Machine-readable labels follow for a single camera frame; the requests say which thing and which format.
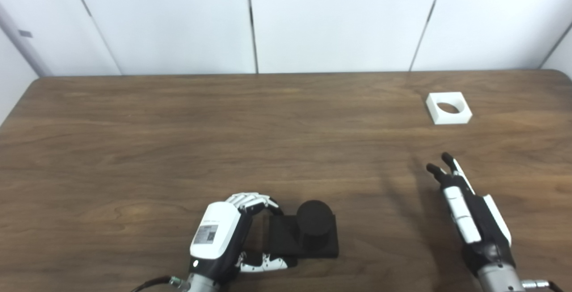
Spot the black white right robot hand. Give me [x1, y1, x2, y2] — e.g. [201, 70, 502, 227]
[426, 152, 513, 277]

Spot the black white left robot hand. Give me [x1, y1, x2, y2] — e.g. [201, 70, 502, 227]
[190, 192, 298, 286]

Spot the black peg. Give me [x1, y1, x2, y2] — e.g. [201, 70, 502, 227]
[267, 200, 340, 259]

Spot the white square piece with hole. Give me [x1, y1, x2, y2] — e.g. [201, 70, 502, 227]
[425, 92, 473, 125]

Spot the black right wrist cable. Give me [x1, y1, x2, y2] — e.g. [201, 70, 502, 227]
[522, 279, 564, 292]

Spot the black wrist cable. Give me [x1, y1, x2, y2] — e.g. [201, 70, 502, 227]
[131, 275, 190, 292]
[522, 279, 564, 292]

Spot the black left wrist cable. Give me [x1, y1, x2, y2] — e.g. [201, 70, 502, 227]
[131, 275, 190, 292]

